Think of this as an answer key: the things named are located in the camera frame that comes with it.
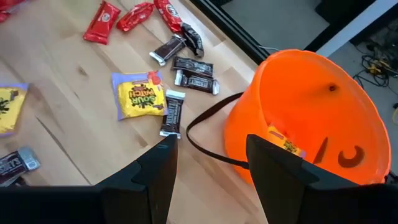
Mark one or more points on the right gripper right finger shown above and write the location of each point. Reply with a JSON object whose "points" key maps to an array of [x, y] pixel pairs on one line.
{"points": [[280, 186]]}

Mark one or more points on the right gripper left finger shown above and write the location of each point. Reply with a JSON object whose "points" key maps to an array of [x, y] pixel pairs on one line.
{"points": [[140, 193]]}

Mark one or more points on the brown Hershey's bar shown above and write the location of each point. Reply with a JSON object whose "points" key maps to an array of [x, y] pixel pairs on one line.
{"points": [[197, 82], [168, 49], [192, 66], [15, 165], [172, 113]]}

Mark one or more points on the yellow Sour Patch Kids pouch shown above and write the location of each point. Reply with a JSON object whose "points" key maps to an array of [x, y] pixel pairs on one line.
{"points": [[141, 96], [11, 109], [286, 143]]}

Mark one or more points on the black Hershey's bar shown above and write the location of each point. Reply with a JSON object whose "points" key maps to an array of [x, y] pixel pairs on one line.
{"points": [[192, 39]]}

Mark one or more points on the red Kit Kat bar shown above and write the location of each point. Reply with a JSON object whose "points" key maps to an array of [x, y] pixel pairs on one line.
{"points": [[101, 23], [168, 14], [135, 17], [9, 6]]}

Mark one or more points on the orange pumpkin bucket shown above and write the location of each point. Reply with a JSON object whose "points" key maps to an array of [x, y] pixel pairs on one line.
{"points": [[311, 93]]}

